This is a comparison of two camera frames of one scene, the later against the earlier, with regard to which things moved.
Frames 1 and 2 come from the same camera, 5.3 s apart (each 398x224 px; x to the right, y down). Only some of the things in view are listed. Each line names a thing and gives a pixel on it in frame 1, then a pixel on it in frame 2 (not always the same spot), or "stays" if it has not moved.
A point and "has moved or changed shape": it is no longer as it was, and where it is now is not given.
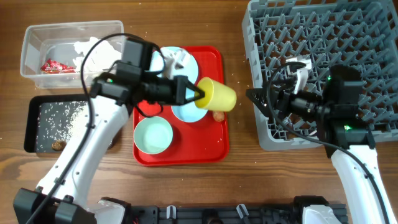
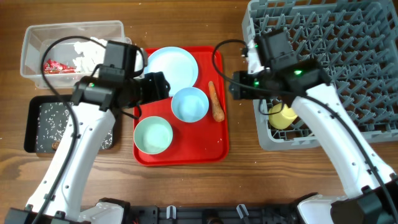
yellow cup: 217,96 has moved or changed shape
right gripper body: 303,104 → 255,81
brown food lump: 58,145 stays
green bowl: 153,135 stays
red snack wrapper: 53,66 stays
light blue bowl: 188,112 stays
